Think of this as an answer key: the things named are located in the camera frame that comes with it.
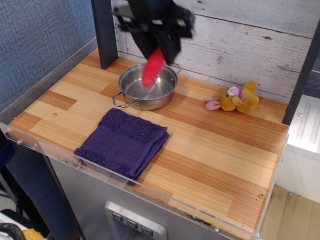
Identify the dark vertical post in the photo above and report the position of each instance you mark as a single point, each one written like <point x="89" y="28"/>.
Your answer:
<point x="303" y="77"/>
<point x="105" y="32"/>

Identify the clear acrylic table guard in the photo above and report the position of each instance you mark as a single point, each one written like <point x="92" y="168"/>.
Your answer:
<point x="217" y="174"/>

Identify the stainless steel pot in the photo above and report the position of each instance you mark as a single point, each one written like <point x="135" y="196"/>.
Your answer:
<point x="134" y="94"/>

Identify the dark vertical post left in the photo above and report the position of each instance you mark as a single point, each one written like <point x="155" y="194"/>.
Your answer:
<point x="105" y="32"/>

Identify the red handled metal spoon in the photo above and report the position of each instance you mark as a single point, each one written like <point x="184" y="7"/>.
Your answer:
<point x="153" y="67"/>

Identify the yellow object bottom left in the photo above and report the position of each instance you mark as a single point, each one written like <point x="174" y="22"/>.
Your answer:
<point x="31" y="234"/>

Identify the brown plush bunny toy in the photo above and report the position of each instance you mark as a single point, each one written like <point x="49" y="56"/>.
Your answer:
<point x="242" y="99"/>

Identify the dark vertical post right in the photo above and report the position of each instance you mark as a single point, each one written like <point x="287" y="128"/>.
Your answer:
<point x="303" y="77"/>

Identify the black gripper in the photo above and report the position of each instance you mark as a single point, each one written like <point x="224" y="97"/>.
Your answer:
<point x="154" y="23"/>

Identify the white side cabinet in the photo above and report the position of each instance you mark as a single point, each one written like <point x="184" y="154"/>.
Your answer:
<point x="299" y="168"/>

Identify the purple folded towel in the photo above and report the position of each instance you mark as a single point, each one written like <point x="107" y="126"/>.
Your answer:
<point x="123" y="143"/>

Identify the steel cabinet button panel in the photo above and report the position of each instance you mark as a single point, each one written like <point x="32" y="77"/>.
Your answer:
<point x="126" y="224"/>

